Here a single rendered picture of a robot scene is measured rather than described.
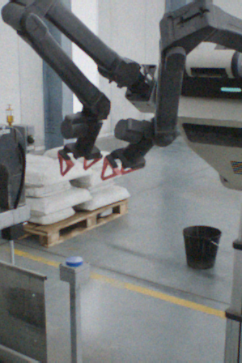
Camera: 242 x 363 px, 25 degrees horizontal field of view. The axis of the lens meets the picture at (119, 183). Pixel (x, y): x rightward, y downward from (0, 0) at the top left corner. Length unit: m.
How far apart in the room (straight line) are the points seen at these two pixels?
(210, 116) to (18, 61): 5.88
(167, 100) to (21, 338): 1.33
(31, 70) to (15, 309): 5.51
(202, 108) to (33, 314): 1.09
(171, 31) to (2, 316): 1.55
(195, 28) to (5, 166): 0.86
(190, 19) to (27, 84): 6.37
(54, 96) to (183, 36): 6.57
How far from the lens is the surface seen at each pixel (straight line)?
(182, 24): 1.13
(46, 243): 4.48
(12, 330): 2.34
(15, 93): 7.28
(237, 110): 1.55
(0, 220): 1.76
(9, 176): 1.75
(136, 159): 1.54
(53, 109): 7.67
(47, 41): 1.39
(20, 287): 2.20
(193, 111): 1.60
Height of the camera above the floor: 1.57
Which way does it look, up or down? 14 degrees down
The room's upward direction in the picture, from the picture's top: straight up
